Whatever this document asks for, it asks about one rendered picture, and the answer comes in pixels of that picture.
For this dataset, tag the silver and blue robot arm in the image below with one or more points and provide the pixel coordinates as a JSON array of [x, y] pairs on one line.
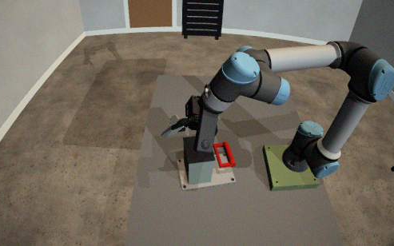
[[372, 79]]

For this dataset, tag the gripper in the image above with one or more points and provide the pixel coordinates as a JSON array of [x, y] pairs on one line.
[[192, 110]]

